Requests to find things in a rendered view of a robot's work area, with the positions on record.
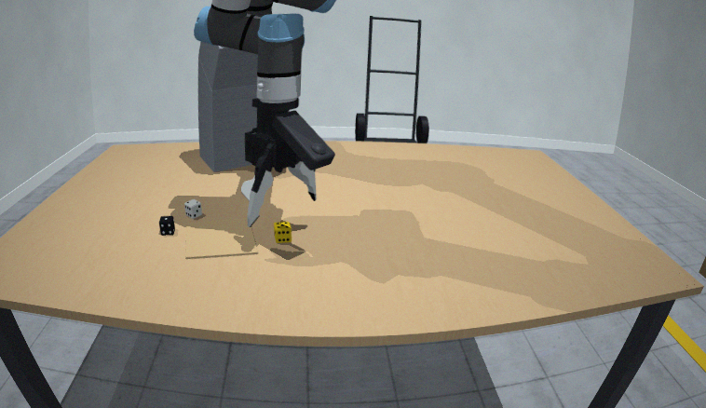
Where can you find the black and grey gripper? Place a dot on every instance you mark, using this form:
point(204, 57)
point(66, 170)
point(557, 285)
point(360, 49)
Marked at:
point(278, 155)

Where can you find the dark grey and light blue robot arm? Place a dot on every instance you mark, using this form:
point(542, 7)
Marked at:
point(278, 40)

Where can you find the yellow die with black pips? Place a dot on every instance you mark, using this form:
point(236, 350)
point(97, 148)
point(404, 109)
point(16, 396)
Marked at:
point(283, 232)

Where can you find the grey die with black pips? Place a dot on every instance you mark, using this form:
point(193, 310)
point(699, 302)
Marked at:
point(193, 208)

